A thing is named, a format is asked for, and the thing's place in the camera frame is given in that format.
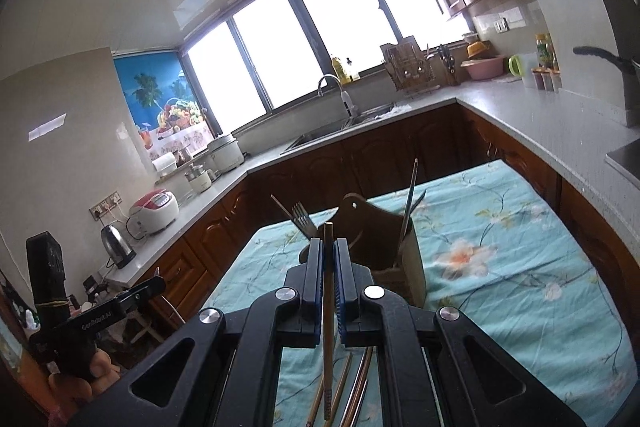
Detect red dotted wooden chopstick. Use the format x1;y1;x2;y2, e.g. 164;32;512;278
322;221;334;424

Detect orange handled fork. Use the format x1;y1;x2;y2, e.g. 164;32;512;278
292;202;318;239

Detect person's left hand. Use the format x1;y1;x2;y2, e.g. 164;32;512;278
48;349;120;426

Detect wooden utensil holder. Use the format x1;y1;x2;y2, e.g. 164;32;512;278
328;193;426;308

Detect steel electric kettle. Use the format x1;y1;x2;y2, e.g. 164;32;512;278
100;225;137;269

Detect lower wooden counter cabinets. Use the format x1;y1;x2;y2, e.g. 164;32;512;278
114;103;640;338

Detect white red rice cooker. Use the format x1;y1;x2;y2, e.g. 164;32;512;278
126;188;180;239

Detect floral teal tablecloth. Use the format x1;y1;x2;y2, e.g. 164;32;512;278
203;160;638;426

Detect small white blender jar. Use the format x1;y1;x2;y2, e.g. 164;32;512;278
184;164;213;194

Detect white cooking pot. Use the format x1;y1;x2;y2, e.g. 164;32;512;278
207;133;245;173

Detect chrome sink faucet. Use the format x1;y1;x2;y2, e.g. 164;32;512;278
317;74;358;118

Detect fruit picture window blind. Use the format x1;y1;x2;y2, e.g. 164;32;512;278
114;52;214;160

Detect dish drying rack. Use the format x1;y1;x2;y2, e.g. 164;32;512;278
381;36;439;95

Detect pink basin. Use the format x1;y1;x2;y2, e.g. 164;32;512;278
460;55;506;81

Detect green cup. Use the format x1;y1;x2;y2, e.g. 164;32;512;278
508;54;525;78

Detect condiment bottles set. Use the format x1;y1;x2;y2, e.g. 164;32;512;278
533;34;562;93

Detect black wok with handle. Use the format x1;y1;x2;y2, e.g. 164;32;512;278
573;46;639;78

